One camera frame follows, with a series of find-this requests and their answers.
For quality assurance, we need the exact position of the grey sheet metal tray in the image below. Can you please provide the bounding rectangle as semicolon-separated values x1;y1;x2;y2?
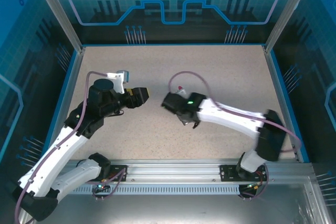
17;192;323;224

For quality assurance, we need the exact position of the brass cable connector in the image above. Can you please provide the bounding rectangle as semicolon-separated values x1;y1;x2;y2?
246;180;264;191
96;177;110;191

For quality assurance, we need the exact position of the aluminium frame post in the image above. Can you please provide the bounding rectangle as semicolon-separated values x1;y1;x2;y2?
264;0;320;52
29;0;85;52

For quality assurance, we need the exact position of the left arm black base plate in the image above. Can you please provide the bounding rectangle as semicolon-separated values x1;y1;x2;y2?
99;165;129;183

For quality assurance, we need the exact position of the slotted grey cable duct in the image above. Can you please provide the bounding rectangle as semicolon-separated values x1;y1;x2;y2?
72;185;263;196

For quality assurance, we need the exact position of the aluminium side rail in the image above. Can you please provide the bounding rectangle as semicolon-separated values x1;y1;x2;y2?
262;47;305;163
43;47;85;163

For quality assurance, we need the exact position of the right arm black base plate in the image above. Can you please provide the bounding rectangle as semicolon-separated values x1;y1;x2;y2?
219;163;268;183

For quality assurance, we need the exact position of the aluminium mounting rail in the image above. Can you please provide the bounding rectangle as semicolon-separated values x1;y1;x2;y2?
34;158;316;183

